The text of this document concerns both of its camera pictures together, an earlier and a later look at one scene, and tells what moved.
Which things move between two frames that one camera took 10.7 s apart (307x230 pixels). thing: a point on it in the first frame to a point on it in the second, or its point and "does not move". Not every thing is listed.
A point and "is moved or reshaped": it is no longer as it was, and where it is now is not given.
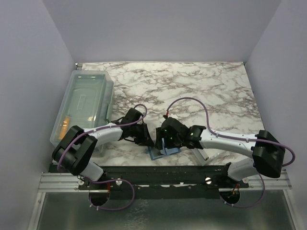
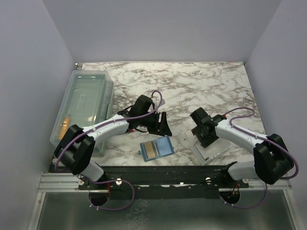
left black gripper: [146, 139] to [164, 129]
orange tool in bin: [64, 128] does not move
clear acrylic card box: [206, 156] does not move
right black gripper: [160, 134] to [205, 142]
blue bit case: [155, 153] is moved or reshaped
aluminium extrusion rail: [58, 182] does not move
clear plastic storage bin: [88, 103] does not move
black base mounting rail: [160, 182] does not move
